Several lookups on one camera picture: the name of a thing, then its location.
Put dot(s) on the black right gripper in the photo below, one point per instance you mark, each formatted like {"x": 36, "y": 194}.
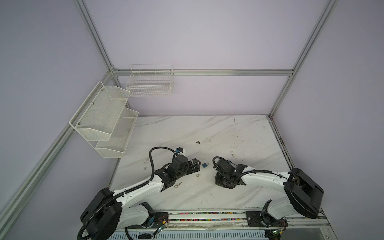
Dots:
{"x": 217, "y": 181}

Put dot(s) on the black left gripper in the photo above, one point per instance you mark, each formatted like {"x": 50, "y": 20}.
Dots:
{"x": 196, "y": 166}

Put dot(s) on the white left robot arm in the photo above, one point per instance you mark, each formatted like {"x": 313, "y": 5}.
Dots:
{"x": 109, "y": 211}

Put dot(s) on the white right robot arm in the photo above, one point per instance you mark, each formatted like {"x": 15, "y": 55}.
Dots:
{"x": 300, "y": 194}

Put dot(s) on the white ventilated cover strip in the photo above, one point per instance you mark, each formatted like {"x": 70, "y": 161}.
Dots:
{"x": 200, "y": 235}

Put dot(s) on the white mesh two-tier shelf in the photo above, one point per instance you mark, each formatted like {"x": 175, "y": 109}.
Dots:
{"x": 105, "y": 121}

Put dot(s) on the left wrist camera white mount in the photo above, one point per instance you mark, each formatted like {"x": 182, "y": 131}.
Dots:
{"x": 180, "y": 151}

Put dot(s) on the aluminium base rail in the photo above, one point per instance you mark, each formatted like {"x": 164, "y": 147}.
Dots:
{"x": 298, "y": 228}

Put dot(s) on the aluminium table edge rail right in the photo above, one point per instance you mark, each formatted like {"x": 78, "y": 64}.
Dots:
{"x": 281, "y": 142}

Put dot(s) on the white wire basket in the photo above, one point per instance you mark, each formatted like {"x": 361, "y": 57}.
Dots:
{"x": 151, "y": 81}

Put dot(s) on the aluminium frame horizontal back bar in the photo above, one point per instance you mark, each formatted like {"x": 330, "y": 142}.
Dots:
{"x": 184, "y": 72}

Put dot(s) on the aluminium frame left wall bar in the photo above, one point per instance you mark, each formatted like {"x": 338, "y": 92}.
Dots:
{"x": 19, "y": 201}

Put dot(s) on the aluminium frame post back left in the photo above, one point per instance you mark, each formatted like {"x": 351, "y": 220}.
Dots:
{"x": 91, "y": 27}

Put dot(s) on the aluminium frame post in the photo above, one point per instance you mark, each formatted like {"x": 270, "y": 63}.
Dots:
{"x": 91, "y": 27}
{"x": 319, "y": 26}

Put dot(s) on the aluminium frame post back right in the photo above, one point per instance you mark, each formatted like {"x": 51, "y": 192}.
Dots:
{"x": 319, "y": 26}

